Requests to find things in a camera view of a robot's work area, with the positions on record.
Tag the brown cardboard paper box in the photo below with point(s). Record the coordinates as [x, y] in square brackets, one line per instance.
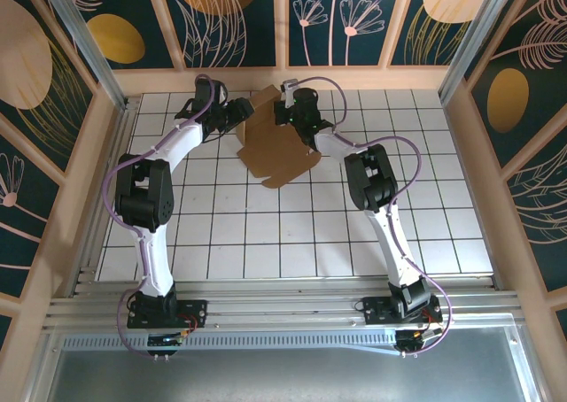
[274, 154]

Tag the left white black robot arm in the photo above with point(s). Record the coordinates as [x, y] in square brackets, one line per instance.
[153, 260]

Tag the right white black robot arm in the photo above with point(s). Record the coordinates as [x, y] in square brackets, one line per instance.
[394, 251]

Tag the grey metal sheet panel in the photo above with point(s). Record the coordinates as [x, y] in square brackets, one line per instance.
[283, 375]

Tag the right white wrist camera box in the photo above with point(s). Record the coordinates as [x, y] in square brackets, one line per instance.
[289, 85]

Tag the aluminium side rail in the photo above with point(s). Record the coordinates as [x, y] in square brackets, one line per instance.
[117, 154]

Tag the aluminium corner post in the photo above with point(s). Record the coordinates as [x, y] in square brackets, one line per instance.
[84, 34]
[478, 34]

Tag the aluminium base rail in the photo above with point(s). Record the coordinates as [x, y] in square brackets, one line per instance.
[283, 309]

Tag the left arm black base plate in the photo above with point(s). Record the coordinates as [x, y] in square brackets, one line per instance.
[195, 309]

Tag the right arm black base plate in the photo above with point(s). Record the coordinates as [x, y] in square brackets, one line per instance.
[376, 313]

